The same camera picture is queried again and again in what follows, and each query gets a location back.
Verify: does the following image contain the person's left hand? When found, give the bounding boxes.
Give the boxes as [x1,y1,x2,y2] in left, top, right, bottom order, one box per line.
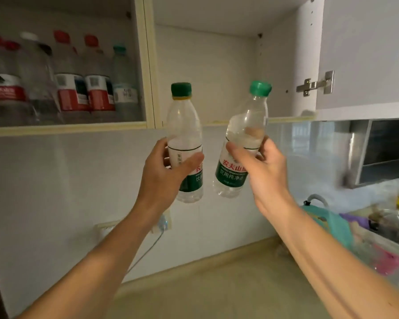
[135,137,206,224]

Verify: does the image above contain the person's right hand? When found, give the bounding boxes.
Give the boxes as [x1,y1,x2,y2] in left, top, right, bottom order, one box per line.
[225,136,299,217]

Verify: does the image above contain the green-cap water bottle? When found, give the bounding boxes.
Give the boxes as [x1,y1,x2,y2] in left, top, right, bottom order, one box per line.
[212,80,273,199]
[166,82,204,204]

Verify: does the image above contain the teal-cap water bottle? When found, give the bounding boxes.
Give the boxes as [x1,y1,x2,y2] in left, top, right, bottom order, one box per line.
[112,45,143,122]

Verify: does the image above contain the white wall cabinet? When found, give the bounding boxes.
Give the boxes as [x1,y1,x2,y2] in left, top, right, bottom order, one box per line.
[0,0,325,138]

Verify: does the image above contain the group of bottles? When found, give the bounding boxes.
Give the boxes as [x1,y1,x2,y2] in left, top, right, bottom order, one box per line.
[0,29,117,127]

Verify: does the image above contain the white-cap clear bottle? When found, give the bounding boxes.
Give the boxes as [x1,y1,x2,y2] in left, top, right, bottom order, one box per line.
[18,32,59,125]

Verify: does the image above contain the person's right forearm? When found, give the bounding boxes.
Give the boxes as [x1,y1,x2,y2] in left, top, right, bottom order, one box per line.
[262,202,399,319]

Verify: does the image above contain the person's left forearm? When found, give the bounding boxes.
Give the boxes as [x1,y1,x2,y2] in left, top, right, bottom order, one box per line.
[18,209,167,319]

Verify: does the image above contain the metal door hinge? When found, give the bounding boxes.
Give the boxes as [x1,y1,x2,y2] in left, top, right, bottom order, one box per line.
[296,70,335,97]

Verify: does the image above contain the teal handbag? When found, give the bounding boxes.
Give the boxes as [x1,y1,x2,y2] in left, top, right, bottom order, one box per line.
[301,194,355,249]

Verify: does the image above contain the purple cloth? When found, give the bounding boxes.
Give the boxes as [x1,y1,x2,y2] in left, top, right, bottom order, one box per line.
[339,212,370,230]

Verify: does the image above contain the grey metal range hood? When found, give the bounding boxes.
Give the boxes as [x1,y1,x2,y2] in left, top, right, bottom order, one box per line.
[345,118,399,189]

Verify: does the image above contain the beige table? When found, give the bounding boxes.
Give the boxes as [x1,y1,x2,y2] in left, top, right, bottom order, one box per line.
[106,235,336,319]

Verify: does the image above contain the pink object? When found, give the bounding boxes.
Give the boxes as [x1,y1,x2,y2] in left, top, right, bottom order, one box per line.
[374,245,399,276]

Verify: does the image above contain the grey wall cabinet door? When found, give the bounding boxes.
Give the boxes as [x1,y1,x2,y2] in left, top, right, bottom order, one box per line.
[316,0,399,122]

